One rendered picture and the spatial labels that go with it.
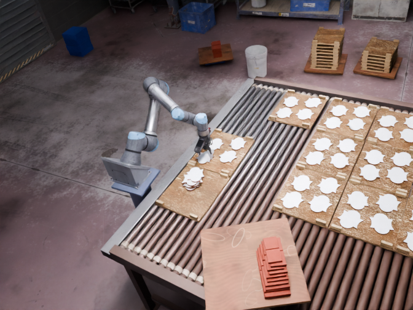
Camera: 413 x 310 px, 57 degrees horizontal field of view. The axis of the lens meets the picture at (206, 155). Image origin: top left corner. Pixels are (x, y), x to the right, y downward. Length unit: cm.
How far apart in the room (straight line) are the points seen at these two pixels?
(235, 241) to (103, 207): 212
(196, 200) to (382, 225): 112
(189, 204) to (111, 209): 160
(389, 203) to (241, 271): 101
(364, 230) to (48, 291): 257
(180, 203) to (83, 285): 138
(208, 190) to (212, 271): 68
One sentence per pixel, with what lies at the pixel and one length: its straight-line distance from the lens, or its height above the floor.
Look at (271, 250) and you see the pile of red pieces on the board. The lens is 193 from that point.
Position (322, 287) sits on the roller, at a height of 92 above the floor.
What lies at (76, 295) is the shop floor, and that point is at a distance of 354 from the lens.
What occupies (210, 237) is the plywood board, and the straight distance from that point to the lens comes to 220.
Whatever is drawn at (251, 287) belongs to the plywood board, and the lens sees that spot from 201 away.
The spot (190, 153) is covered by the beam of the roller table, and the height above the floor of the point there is 91.
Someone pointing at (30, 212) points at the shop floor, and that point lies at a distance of 439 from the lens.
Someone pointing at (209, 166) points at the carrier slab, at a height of 94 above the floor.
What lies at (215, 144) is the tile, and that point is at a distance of 288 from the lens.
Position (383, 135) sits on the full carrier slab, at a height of 95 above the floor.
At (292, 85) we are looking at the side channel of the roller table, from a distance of 345.
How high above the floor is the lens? 281
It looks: 42 degrees down
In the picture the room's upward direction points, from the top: 10 degrees counter-clockwise
